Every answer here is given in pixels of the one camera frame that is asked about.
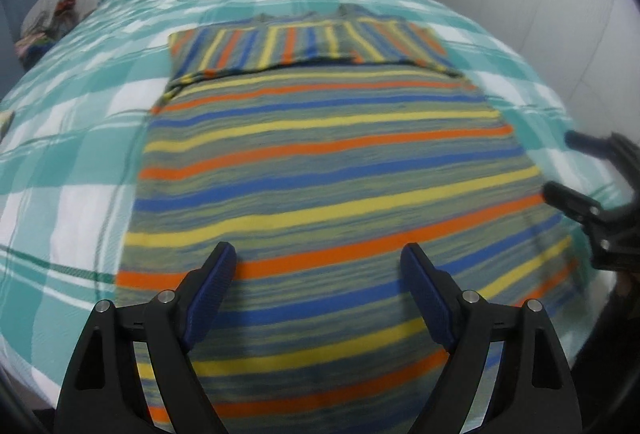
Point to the pile of clothes on nightstand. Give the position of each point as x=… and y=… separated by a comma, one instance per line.
x=46, y=23

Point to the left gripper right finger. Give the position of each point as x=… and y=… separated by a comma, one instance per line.
x=534, y=391

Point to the teal plaid bed blanket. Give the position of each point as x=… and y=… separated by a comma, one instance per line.
x=70, y=156

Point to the blue-grey curtain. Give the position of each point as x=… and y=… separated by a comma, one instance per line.
x=20, y=4

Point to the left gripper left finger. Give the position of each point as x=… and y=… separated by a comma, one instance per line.
x=102, y=390

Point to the striped knit sweater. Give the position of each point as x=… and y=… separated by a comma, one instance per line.
x=319, y=146

